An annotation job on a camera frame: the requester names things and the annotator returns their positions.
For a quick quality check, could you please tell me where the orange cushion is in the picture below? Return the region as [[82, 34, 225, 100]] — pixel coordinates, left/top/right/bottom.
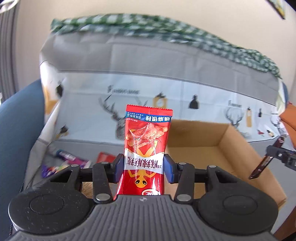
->
[[280, 102, 296, 148]]

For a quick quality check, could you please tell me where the purple cartoon snack packet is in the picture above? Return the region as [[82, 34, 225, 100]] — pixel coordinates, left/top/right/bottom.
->
[[41, 162, 69, 178]]

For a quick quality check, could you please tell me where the red spicy snack packet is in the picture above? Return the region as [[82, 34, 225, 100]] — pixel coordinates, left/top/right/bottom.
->
[[116, 104, 173, 195]]

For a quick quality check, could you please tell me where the purple gradient stick packet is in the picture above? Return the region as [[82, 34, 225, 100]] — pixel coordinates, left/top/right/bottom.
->
[[54, 149, 92, 168]]

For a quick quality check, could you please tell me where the dark brown snack bar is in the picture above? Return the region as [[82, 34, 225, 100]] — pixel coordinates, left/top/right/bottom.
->
[[248, 136, 285, 180]]

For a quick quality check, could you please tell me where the deer print sofa cover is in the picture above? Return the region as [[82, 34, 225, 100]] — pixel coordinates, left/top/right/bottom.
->
[[25, 33, 287, 187]]

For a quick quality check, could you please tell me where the small red snack packet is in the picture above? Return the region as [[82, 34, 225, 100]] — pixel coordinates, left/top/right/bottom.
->
[[96, 152, 116, 163]]

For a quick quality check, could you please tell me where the grey curtain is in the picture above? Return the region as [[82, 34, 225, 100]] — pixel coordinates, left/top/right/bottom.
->
[[1, 1, 20, 103]]

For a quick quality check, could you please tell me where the framed wall picture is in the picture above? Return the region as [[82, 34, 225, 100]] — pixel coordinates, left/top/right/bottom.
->
[[267, 0, 286, 20]]

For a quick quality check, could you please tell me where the green checkered cloth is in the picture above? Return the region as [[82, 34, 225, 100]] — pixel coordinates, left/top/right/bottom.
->
[[51, 14, 281, 78]]

